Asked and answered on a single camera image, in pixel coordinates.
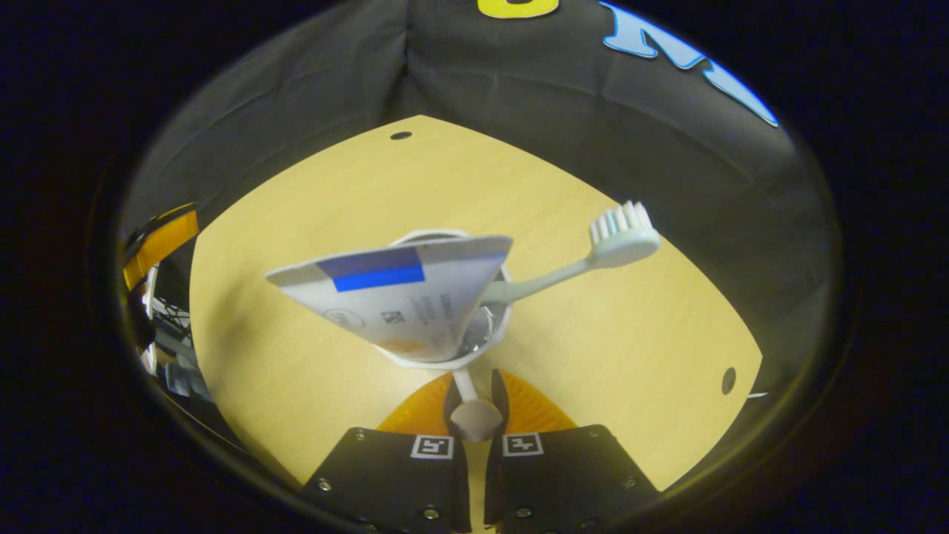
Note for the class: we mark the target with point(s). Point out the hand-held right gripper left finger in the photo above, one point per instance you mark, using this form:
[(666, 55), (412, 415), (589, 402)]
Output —
[(461, 489)]

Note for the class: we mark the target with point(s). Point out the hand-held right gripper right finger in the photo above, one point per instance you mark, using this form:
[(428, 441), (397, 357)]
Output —
[(495, 489)]

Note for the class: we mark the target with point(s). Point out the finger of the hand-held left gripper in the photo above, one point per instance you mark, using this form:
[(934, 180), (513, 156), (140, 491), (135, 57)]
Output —
[(159, 241)]

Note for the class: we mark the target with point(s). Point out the white cup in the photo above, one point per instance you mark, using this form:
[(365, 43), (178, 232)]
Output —
[(474, 423)]

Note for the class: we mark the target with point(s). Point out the white toothpaste tube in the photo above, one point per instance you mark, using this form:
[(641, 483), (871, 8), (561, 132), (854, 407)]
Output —
[(415, 304)]

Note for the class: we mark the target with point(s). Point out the white toothbrush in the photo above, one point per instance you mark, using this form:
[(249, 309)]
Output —
[(615, 248)]

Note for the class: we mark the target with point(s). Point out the black backdrop cloth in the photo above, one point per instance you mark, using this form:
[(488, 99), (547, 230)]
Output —
[(519, 81)]

